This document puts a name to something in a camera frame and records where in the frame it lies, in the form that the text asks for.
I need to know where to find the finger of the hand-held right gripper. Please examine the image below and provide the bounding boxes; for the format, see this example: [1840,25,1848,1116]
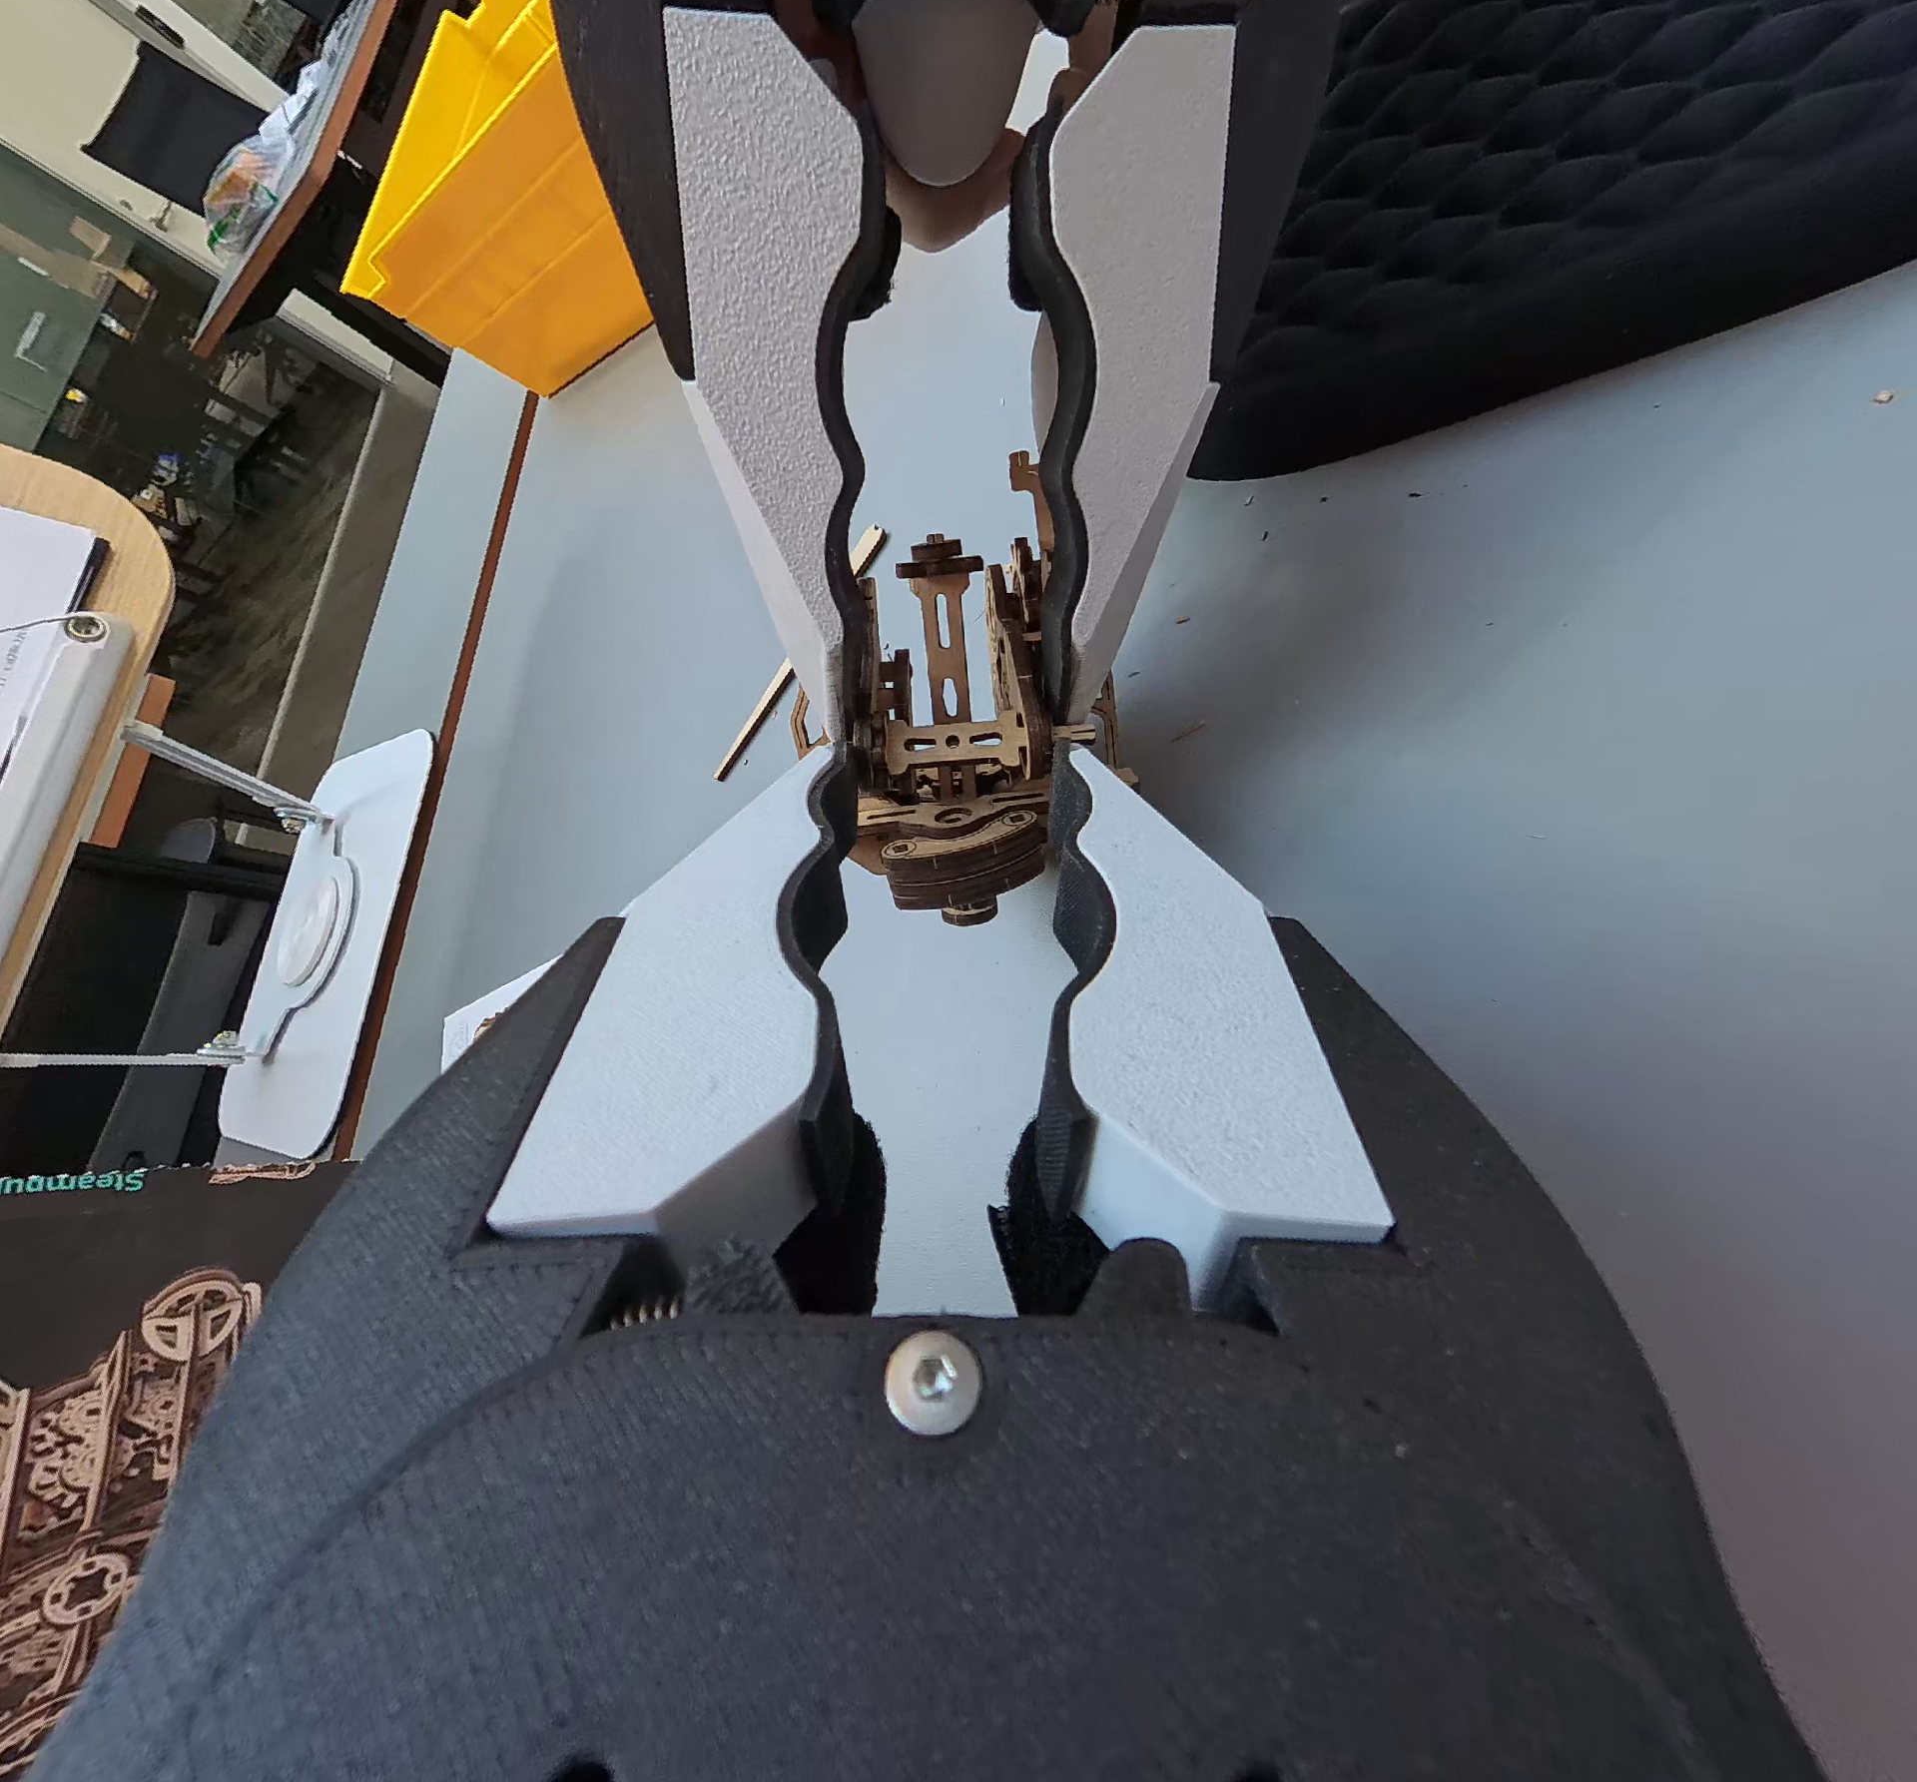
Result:
[1007,21,1242,711]
[658,2,904,751]

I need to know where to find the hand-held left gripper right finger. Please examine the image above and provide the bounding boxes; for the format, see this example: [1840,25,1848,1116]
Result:
[1026,747,1396,1267]

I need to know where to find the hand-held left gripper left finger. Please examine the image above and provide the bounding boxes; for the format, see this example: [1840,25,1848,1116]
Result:
[483,751,859,1282]

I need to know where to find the wooden mechanical model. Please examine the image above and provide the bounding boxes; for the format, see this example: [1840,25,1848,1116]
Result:
[786,447,1124,933]

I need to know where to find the person's right hand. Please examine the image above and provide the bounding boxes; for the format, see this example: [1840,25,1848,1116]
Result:
[894,120,1036,255]

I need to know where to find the white instruction booklet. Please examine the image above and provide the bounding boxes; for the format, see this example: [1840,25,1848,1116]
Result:
[443,955,572,1072]

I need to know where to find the nested yellow plastic bins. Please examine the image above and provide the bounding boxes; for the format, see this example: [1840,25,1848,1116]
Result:
[340,0,663,400]

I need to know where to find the thin wooden stick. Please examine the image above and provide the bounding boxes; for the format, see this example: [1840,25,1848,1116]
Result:
[716,533,888,783]

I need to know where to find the clear plastic bag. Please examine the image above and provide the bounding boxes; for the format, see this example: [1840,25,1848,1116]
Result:
[202,89,327,265]

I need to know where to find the black quilted pad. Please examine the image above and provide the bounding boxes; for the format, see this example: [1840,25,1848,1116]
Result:
[1189,0,1917,483]

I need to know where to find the metal stand rod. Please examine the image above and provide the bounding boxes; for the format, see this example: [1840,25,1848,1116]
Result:
[119,722,335,831]
[0,1036,251,1069]

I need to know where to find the black model kit box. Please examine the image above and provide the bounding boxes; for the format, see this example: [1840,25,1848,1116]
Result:
[0,1160,362,1782]

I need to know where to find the white sheet holder board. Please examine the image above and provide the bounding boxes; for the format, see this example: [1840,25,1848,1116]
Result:
[0,611,138,984]

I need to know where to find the laminated instruction sheet on clipboard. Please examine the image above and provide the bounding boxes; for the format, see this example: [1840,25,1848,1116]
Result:
[0,446,178,1039]

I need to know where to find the printed instruction sheet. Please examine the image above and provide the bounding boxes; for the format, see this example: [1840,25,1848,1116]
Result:
[0,507,116,783]

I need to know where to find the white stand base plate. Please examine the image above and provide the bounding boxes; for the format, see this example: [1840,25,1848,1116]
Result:
[217,728,439,1173]

